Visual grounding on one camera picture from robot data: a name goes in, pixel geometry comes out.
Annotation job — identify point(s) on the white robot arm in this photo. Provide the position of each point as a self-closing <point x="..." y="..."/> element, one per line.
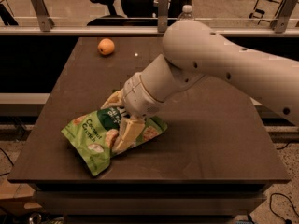
<point x="192" y="52"/>

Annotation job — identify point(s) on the wooden stool frame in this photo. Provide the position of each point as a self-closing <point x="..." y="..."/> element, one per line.
<point x="265" y="10"/>

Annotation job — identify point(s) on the grey metal bracket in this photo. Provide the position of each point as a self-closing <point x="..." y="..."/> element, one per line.
<point x="280" y="22"/>
<point x="162" y="15"/>
<point x="45" y="22"/>

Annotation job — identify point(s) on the green rice chip bag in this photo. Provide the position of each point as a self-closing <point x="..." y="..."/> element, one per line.
<point x="93" y="136"/>

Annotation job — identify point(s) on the grey metal bracket middle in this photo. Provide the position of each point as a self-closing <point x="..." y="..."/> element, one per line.
<point x="162" y="15"/>

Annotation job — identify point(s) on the orange fruit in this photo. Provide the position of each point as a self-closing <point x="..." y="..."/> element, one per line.
<point x="106" y="46"/>

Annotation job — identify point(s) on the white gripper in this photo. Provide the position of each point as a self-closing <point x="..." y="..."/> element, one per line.
<point x="137" y="95"/>

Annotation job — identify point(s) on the grey metal bracket left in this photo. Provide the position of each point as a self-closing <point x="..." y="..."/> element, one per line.
<point x="45" y="22"/>

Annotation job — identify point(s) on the black office chair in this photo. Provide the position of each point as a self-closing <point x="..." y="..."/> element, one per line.
<point x="137" y="12"/>

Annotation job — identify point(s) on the grey metal bracket right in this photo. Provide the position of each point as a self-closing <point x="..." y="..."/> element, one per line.
<point x="280" y="22"/>

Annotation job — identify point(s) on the clear plastic water bottle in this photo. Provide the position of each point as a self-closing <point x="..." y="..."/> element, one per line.
<point x="186" y="13"/>

